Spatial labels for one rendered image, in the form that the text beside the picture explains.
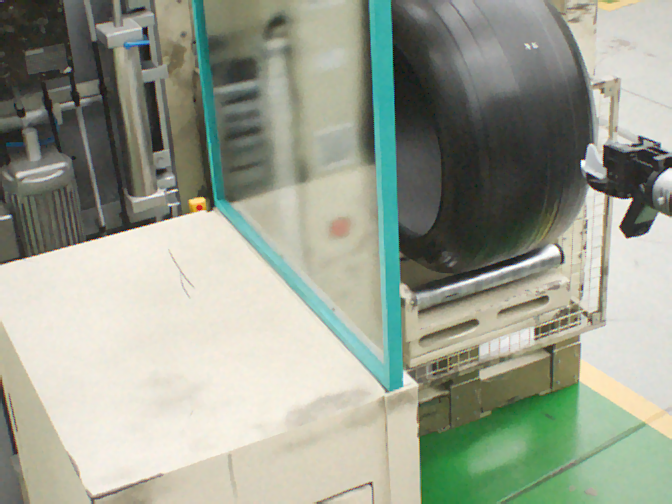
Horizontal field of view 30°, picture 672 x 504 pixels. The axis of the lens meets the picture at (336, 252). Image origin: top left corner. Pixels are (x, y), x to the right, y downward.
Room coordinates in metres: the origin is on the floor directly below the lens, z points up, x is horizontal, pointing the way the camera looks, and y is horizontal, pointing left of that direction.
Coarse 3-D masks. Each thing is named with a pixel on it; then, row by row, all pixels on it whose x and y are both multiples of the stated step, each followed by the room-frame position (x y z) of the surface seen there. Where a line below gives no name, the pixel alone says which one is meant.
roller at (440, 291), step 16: (528, 256) 2.06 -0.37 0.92; (544, 256) 2.06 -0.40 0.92; (560, 256) 2.07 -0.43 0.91; (480, 272) 2.01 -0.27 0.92; (496, 272) 2.01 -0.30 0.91; (512, 272) 2.02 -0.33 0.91; (528, 272) 2.04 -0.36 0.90; (416, 288) 1.96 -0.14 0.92; (432, 288) 1.96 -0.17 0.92; (448, 288) 1.97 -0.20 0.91; (464, 288) 1.98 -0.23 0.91; (480, 288) 1.99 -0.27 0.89; (432, 304) 1.95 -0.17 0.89
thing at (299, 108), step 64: (192, 0) 1.67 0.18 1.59; (256, 0) 1.47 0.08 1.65; (320, 0) 1.31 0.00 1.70; (384, 0) 1.18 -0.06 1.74; (256, 64) 1.49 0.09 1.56; (320, 64) 1.32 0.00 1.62; (384, 64) 1.18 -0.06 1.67; (256, 128) 1.51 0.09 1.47; (320, 128) 1.32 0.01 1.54; (384, 128) 1.18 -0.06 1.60; (256, 192) 1.53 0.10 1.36; (320, 192) 1.34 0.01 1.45; (384, 192) 1.18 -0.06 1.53; (320, 256) 1.35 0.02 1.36; (384, 256) 1.18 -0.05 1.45; (384, 320) 1.18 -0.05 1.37; (384, 384) 1.19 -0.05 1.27
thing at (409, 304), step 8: (400, 288) 1.92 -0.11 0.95; (408, 288) 1.92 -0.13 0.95; (408, 296) 1.90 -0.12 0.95; (416, 296) 1.90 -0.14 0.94; (408, 304) 1.89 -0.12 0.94; (416, 304) 1.89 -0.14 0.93; (408, 312) 1.89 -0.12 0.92; (416, 312) 1.89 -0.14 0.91; (408, 320) 1.89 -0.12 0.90; (416, 320) 1.89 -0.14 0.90; (408, 328) 1.89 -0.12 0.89; (416, 328) 1.89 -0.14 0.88; (408, 336) 1.89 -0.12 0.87; (416, 336) 1.89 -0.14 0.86
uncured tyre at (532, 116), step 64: (448, 0) 2.06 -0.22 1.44; (512, 0) 2.07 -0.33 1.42; (448, 64) 1.96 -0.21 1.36; (512, 64) 1.96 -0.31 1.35; (576, 64) 2.00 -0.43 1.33; (448, 128) 1.92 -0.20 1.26; (512, 128) 1.90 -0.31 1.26; (576, 128) 1.94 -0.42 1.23; (448, 192) 1.91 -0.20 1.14; (512, 192) 1.88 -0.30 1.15; (576, 192) 1.95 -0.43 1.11; (448, 256) 1.94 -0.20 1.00; (512, 256) 1.99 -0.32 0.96
